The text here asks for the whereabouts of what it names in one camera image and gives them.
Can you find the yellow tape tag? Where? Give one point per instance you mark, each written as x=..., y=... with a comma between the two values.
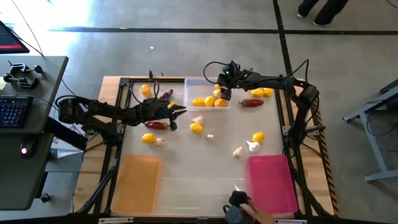
x=171, y=105

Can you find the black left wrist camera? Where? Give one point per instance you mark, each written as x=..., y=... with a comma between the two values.
x=157, y=106

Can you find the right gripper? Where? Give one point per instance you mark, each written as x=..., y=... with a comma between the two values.
x=237, y=77

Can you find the black backlit keyboard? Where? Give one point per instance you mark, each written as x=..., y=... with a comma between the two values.
x=14, y=112

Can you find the black frame clip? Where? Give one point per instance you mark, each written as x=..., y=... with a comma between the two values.
x=150, y=74

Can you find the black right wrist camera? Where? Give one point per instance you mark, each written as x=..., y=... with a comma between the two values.
x=221, y=81

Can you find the person's forearm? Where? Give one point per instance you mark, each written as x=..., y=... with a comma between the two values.
x=264, y=217

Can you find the gray desk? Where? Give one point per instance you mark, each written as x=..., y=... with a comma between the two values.
x=46, y=93

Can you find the black computer monitor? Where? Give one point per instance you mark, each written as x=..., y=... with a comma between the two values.
x=9, y=40

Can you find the yellow lemon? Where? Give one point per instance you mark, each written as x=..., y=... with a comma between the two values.
x=268, y=92
x=216, y=93
x=220, y=103
x=209, y=101
x=217, y=87
x=148, y=138
x=258, y=137
x=198, y=102
x=145, y=90
x=257, y=93
x=196, y=128

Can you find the black computer mouse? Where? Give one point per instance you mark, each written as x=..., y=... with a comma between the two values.
x=28, y=149

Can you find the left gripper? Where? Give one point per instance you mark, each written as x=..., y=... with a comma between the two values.
x=152, y=119

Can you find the person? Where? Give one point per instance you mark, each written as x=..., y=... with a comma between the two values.
x=326, y=12

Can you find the pink plastic bin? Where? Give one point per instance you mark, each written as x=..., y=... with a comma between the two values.
x=272, y=186

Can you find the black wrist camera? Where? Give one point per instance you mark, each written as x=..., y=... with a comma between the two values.
x=221, y=81
x=157, y=106

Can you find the gray metal stand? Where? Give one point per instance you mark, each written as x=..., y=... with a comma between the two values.
x=374, y=146

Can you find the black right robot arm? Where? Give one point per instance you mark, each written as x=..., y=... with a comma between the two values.
x=273, y=81

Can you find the black desk support beam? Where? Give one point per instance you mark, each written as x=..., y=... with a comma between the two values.
x=65, y=133

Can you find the red pepper green stem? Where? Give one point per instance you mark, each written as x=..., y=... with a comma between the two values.
x=252, y=103
x=155, y=125

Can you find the clear plastic bin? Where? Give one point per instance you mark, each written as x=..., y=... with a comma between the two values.
x=194, y=90

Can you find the silver frame bracket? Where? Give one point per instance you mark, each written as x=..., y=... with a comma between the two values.
x=289, y=221
x=115, y=220

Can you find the orange plastic bin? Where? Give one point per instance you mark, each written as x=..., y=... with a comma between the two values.
x=136, y=186

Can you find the black table clamp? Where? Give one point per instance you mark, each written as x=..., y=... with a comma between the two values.
x=18, y=67
x=26, y=82

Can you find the yellow sticky note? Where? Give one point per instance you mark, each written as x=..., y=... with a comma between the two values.
x=2, y=84

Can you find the white paper sheets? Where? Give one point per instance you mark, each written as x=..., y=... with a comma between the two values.
x=62, y=149

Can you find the black caster wheel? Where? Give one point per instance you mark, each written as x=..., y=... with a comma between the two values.
x=45, y=197

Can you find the yellow black hazard tape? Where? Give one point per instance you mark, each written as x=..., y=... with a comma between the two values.
x=330, y=186

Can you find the large white garlic bulb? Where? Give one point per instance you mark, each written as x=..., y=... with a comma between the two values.
x=254, y=146

